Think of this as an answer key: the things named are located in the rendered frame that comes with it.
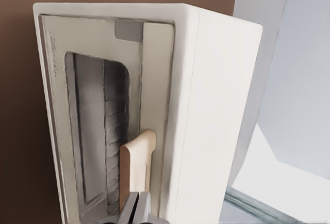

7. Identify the silver frame post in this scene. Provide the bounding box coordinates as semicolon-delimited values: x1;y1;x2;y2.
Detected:
225;186;309;224

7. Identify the pale beige door handle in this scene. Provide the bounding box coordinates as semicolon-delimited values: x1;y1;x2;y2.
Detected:
119;129;157;211

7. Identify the white oven body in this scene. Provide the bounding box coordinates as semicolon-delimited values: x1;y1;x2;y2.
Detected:
32;2;263;224

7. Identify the white oven door with window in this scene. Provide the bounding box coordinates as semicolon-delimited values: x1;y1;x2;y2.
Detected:
38;13;176;224

